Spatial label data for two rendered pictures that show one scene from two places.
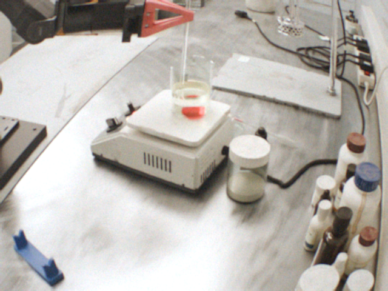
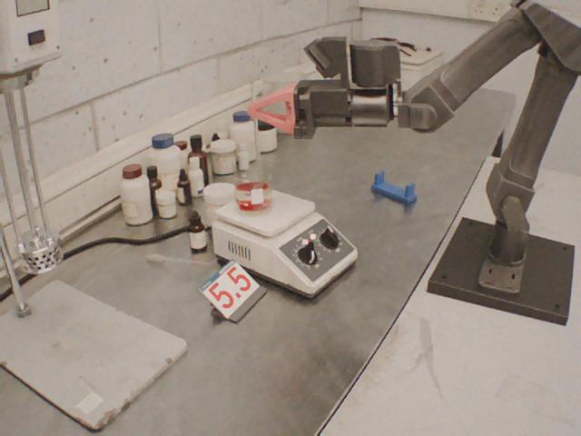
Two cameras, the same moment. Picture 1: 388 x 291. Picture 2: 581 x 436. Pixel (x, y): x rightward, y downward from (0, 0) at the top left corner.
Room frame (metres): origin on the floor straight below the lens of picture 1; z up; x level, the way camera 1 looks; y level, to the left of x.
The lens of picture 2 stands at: (1.43, 0.22, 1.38)
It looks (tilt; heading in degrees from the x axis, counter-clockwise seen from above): 28 degrees down; 191
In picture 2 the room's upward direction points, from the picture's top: 1 degrees counter-clockwise
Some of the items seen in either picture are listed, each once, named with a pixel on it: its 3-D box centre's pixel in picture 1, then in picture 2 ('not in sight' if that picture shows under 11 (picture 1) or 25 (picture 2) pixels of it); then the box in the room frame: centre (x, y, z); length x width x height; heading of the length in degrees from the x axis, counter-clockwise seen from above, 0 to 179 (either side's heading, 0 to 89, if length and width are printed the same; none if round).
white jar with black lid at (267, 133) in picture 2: not in sight; (262, 134); (0.17, -0.10, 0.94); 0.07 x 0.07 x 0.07
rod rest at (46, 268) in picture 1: (34, 254); (394, 185); (0.39, 0.23, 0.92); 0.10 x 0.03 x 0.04; 54
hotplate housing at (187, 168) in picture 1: (163, 136); (279, 238); (0.67, 0.05, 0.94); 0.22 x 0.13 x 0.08; 63
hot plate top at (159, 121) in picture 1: (179, 114); (265, 210); (0.66, 0.02, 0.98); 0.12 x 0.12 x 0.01; 63
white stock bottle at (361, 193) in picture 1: (358, 207); (164, 165); (0.46, -0.24, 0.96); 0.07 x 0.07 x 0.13
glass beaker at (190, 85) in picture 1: (193, 87); (251, 186); (0.67, 0.00, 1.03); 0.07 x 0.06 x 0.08; 69
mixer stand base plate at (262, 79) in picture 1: (285, 82); (70, 343); (0.96, -0.20, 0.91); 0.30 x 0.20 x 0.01; 72
